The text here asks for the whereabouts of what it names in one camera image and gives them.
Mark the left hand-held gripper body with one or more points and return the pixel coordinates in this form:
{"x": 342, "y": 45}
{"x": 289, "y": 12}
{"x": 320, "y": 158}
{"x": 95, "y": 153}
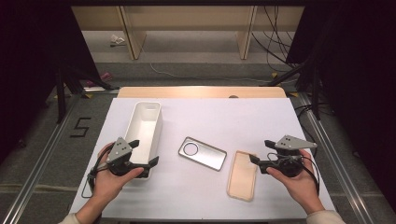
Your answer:
{"x": 120, "y": 150}

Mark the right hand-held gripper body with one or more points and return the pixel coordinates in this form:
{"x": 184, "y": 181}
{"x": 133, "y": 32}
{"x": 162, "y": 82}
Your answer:
{"x": 292, "y": 143}

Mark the white plastic container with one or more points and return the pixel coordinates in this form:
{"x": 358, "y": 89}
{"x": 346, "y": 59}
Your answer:
{"x": 144, "y": 133}

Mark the beige phone case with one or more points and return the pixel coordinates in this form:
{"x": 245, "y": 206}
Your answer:
{"x": 242, "y": 179}

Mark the person's left hand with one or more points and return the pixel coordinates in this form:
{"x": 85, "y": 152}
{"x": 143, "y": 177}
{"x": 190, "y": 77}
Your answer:
{"x": 107, "y": 183}

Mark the person's right hand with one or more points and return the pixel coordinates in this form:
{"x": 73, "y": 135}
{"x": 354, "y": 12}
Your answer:
{"x": 299, "y": 186}

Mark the yellow tape piece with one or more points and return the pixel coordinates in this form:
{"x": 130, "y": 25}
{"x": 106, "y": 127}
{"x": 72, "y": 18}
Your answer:
{"x": 293, "y": 94}
{"x": 87, "y": 95}
{"x": 274, "y": 75}

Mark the black metal stand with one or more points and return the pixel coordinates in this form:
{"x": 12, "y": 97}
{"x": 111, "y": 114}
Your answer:
{"x": 316, "y": 93}
{"x": 60, "y": 99}

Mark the wooden table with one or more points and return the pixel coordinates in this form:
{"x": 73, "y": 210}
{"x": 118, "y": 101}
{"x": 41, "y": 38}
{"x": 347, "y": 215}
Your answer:
{"x": 186, "y": 92}

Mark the pink object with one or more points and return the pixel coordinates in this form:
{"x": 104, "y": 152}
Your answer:
{"x": 105, "y": 76}

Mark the black curtain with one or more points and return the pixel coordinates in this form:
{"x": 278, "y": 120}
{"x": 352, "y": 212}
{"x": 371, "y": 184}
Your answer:
{"x": 31, "y": 62}
{"x": 358, "y": 77}

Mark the crumpled white paper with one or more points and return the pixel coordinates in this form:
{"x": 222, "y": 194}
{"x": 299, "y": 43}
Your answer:
{"x": 116, "y": 39}

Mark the wooden shelf unit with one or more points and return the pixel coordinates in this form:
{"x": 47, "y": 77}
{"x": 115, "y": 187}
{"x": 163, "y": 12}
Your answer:
{"x": 193, "y": 17}

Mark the aluminium floor rail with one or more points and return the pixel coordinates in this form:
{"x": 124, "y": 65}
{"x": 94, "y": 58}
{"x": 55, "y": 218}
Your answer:
{"x": 40, "y": 168}
{"x": 330, "y": 149}

